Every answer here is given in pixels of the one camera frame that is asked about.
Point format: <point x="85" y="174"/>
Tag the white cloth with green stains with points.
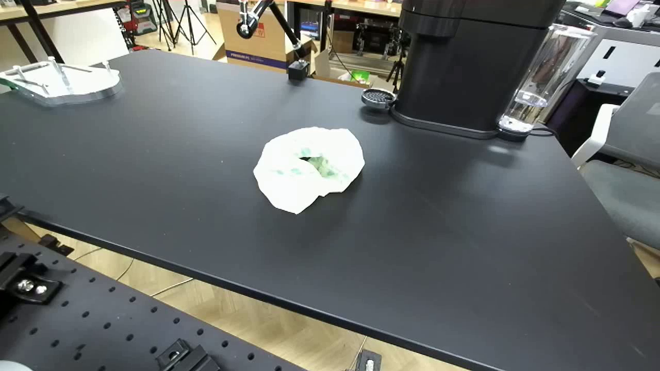
<point x="307" y="163"/>

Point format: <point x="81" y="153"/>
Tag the small black round dish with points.
<point x="378" y="100"/>

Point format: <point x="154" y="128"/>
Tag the cardboard box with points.
<point x="268" y="46"/>

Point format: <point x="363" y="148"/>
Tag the clear plastic container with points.
<point x="547" y="79"/>

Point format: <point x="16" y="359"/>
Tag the black perforated breadboard plate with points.
<point x="97" y="324"/>

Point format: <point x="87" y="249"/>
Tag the white panel board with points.
<point x="87" y="38"/>

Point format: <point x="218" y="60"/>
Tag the black robot base pedestal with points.
<point x="467" y="57"/>

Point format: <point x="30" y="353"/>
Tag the black camera tripod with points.
<point x="180" y="24"/>

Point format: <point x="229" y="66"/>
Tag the black bracket with screws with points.
<point x="23" y="279"/>

